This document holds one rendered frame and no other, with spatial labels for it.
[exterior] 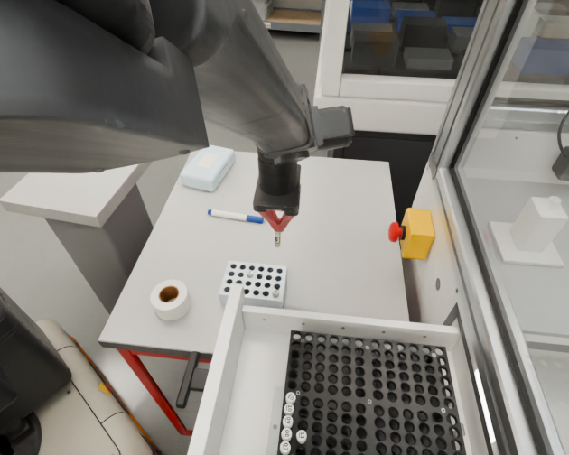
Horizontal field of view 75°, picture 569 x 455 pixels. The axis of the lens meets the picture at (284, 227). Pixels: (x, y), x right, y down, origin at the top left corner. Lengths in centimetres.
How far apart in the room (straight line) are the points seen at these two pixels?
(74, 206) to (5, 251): 123
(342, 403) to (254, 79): 44
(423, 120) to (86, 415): 127
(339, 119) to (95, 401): 107
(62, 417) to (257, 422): 82
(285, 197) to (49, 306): 153
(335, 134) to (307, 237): 41
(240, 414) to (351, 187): 64
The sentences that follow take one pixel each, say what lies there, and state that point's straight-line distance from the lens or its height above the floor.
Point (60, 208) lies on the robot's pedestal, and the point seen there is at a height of 76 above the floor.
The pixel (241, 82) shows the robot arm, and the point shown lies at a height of 133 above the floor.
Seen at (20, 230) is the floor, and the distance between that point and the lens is 235.
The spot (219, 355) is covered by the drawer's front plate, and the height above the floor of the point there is 93.
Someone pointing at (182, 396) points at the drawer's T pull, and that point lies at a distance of 53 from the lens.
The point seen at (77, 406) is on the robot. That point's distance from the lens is 131.
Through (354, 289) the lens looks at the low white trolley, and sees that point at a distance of 78.
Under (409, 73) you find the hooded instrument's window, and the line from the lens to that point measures 110.
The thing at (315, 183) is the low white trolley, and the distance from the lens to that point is 100.
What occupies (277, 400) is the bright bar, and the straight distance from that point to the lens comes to 58.
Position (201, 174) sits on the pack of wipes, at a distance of 98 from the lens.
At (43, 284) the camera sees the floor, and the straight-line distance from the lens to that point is 202.
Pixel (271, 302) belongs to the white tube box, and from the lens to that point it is 72.
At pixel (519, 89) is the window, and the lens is 56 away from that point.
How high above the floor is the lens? 140
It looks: 47 degrees down
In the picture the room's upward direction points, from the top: straight up
